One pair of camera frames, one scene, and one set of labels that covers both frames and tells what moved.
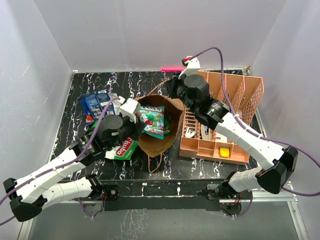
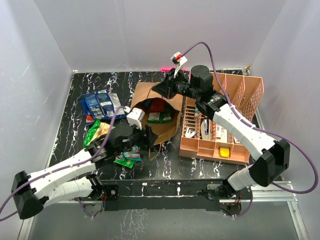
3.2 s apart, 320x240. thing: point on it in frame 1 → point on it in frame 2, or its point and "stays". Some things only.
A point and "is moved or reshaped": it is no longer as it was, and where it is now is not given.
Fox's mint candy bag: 153,116 → 128,158
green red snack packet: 167,125 → 157,117
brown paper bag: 154,147 is moved or reshaped
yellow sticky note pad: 224,152 stays
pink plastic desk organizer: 242,91 stays
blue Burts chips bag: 89,118 stays
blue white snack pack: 93,104 stays
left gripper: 137,127 → 147,137
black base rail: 166,194 stays
